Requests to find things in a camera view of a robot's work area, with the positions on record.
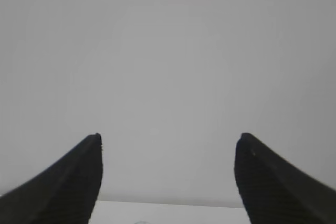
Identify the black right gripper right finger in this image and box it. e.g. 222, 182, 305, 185
234, 133, 335, 224

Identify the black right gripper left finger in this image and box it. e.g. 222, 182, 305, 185
1, 133, 103, 223

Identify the clear green-label water bottle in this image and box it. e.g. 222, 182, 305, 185
134, 221, 150, 224

